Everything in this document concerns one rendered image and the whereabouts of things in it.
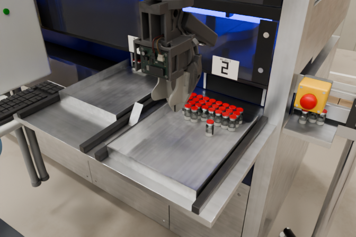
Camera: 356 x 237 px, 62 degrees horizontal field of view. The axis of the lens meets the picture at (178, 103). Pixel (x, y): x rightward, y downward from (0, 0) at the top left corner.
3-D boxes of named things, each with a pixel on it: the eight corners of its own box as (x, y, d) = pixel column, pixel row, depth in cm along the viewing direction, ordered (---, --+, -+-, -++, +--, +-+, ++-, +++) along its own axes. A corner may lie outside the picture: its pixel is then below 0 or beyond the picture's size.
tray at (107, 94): (128, 66, 124) (128, 58, 122) (180, 81, 112) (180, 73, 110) (60, 100, 100) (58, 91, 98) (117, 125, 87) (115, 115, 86)
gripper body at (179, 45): (134, 74, 49) (127, -2, 43) (165, 57, 55) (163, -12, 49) (172, 86, 45) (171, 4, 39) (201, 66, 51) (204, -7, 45)
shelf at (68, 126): (120, 67, 127) (119, 63, 126) (283, 118, 94) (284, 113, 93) (14, 119, 93) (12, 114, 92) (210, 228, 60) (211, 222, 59)
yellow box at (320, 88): (300, 96, 86) (305, 73, 82) (326, 103, 83) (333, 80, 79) (292, 107, 81) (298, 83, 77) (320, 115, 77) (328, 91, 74)
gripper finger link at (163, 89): (147, 117, 54) (144, 71, 50) (166, 103, 59) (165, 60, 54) (160, 122, 53) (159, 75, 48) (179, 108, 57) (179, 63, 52)
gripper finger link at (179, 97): (160, 122, 53) (159, 75, 48) (179, 108, 57) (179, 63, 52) (175, 128, 51) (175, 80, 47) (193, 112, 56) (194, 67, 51)
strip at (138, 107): (136, 118, 90) (135, 101, 87) (144, 121, 89) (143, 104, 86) (103, 142, 80) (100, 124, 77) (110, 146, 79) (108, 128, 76)
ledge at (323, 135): (295, 111, 97) (296, 107, 96) (338, 125, 91) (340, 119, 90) (282, 133, 87) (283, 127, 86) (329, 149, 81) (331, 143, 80)
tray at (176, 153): (182, 100, 100) (182, 91, 98) (256, 126, 87) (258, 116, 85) (108, 156, 76) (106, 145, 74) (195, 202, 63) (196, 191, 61)
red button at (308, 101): (301, 102, 80) (304, 89, 78) (317, 106, 78) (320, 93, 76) (297, 108, 77) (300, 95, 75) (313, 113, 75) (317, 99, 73)
